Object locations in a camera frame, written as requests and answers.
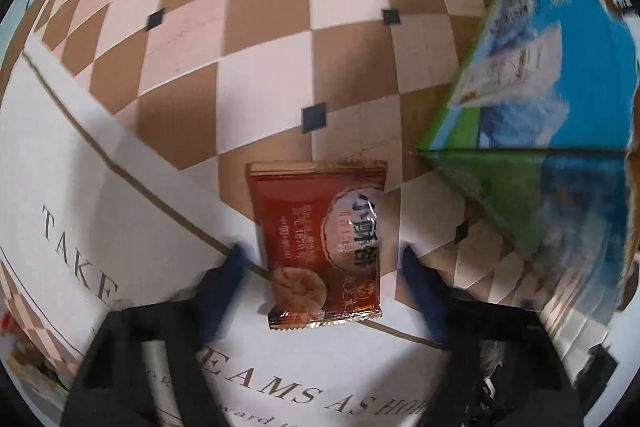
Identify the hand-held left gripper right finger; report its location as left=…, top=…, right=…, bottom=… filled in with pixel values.
left=400, top=244, right=586, bottom=427

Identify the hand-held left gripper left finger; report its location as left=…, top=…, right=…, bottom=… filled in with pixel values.
left=60, top=244, right=251, bottom=427

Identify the brown-red biscuit packet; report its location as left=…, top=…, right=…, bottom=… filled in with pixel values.
left=247, top=159, right=389, bottom=332

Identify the blue and green printed carton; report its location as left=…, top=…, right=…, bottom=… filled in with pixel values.
left=415, top=0, right=640, bottom=327

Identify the checkered printed tablecloth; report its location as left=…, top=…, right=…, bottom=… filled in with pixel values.
left=0, top=0, right=618, bottom=427

